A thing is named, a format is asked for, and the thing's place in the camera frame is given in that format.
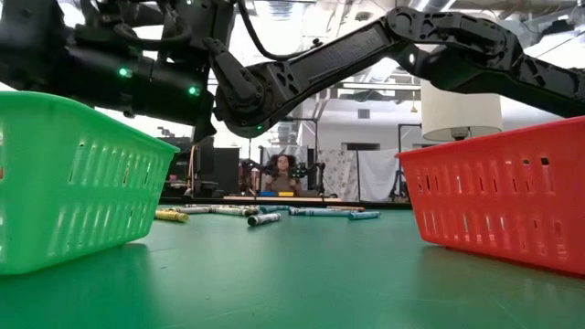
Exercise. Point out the blue crayon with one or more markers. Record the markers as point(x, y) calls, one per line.
point(274, 208)
point(320, 212)
point(363, 215)

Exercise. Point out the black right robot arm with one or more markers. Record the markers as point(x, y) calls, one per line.
point(338, 55)

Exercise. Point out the black background robot arm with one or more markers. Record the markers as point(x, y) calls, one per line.
point(308, 172)
point(249, 176)

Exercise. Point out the green plastic basket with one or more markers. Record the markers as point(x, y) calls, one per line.
point(68, 183)

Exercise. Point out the black cabinet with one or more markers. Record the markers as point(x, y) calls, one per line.
point(224, 169)

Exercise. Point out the blue block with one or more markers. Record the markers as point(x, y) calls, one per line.
point(267, 194)

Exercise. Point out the person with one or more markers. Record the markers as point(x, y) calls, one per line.
point(282, 176)

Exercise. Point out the yellow block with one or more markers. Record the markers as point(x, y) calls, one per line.
point(286, 194)

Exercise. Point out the wooden background table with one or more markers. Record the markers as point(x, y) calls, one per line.
point(315, 198)

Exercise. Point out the patterned hanging sheet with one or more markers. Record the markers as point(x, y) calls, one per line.
point(338, 173)

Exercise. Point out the green table mat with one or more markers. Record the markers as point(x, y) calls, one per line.
point(292, 274)

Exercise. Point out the white hanging sheet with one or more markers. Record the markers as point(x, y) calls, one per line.
point(379, 173)

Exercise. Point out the white lampshade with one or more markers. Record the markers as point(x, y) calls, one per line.
point(460, 114)

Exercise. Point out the metal lamp stem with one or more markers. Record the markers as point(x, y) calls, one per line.
point(459, 133)

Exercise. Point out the red plastic basket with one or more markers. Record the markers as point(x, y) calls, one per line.
point(503, 205)

